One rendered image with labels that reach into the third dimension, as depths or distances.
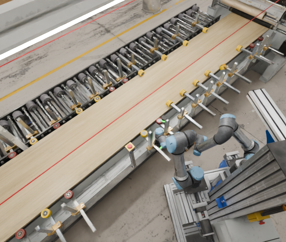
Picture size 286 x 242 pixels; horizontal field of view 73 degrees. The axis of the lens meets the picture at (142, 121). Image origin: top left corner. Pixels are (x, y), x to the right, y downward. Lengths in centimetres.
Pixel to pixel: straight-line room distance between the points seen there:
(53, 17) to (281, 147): 123
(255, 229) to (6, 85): 466
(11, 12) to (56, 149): 162
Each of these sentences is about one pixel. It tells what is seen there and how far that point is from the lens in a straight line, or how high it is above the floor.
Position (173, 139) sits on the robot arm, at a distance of 140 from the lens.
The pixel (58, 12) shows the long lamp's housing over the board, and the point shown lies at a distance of 114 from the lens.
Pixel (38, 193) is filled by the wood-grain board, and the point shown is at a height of 90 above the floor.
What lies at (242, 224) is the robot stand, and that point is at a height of 123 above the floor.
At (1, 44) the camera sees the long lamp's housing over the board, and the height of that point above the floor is 236.
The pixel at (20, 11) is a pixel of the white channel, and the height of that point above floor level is 244.
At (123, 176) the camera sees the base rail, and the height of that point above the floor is 70.
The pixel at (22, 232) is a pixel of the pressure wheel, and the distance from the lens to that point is 228.
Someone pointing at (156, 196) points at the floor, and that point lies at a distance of 293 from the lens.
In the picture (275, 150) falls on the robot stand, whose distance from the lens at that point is 109.
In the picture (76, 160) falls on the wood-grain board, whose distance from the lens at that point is 226.
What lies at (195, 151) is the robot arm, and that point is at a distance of 192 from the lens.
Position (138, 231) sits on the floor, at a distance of 288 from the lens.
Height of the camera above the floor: 288
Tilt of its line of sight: 58 degrees down
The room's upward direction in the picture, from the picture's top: 4 degrees counter-clockwise
